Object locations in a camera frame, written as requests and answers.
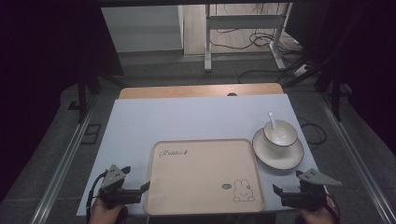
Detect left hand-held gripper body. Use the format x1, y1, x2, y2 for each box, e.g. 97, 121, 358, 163
98, 163, 145, 210

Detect white ceramic spoon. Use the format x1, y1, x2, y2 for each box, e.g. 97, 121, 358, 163
267, 111, 290, 142

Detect white bowl with dark rim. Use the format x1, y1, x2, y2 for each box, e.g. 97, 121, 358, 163
262, 119, 299, 147

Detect black metal stand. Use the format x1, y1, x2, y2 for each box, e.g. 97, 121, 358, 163
67, 69, 126, 124

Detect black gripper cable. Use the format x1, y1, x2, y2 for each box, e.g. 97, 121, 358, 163
325, 192, 341, 224
85, 172, 108, 224

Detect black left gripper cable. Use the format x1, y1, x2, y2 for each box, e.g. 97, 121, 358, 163
85, 172, 108, 224

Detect white metal desk frame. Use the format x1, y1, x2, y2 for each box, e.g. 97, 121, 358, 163
203, 3, 294, 74

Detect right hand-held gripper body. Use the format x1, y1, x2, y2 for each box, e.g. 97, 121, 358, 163
280, 168, 343, 212

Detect person's left hand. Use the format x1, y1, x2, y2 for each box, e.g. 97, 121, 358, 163
88, 197, 129, 224

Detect wooden table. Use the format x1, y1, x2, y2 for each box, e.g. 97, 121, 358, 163
118, 82, 285, 100

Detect person's right hand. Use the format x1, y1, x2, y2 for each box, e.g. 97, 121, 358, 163
296, 199, 338, 224

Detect tangled black floor cables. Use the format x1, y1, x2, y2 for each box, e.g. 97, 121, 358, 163
208, 28, 301, 51

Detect grey cabinet panel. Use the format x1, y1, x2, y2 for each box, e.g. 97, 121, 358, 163
100, 5, 185, 53

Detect aluminium floor rail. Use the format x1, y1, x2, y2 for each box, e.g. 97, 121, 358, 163
318, 92, 396, 224
28, 94, 98, 224

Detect black floor cable loop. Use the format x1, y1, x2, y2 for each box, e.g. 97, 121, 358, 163
297, 116, 328, 146

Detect white table mat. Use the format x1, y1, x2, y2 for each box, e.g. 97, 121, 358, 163
76, 93, 319, 217

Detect black tripod legs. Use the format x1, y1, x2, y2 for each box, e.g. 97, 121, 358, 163
279, 50, 345, 122

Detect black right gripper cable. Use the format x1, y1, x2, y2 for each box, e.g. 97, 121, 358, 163
325, 192, 341, 224

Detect black floor plate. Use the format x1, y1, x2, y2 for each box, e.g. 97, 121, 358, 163
80, 123, 103, 146

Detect beige rabbit print tray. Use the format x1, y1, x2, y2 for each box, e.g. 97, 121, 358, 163
143, 138, 266, 217

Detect white saucer with dark rim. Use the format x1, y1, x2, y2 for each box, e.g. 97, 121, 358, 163
251, 126, 305, 171

